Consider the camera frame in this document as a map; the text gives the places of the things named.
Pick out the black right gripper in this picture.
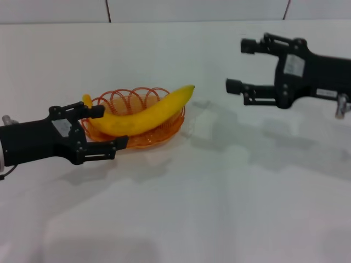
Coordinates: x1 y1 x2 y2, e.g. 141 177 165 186
240 32 351 110

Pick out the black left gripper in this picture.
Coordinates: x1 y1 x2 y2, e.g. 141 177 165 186
0 101 106 167

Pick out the yellow banana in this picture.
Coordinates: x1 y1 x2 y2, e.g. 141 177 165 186
82 84 196 137

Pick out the orange wire basket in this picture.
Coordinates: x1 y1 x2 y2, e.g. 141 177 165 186
82 87 186 150

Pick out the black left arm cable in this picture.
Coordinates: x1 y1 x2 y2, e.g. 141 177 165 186
0 165 16 181

